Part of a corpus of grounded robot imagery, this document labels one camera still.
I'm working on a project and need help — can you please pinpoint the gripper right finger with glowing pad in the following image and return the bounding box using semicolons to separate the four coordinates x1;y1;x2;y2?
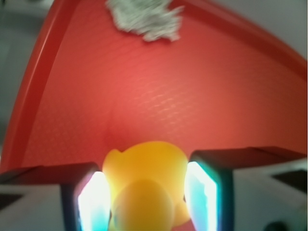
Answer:
185;146;308;231

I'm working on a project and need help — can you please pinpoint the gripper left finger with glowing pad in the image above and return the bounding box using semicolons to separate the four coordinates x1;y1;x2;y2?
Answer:
0;162;111;231

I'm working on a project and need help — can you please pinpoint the yellow rubber duck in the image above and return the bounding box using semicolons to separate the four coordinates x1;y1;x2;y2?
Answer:
102;141;190;231

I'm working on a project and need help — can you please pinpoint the red plastic tray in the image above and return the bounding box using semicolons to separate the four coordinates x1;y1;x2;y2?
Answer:
0;0;307;172

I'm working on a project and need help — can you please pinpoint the crumpled grey paper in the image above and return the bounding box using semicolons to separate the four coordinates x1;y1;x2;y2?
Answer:
105;0;184;42

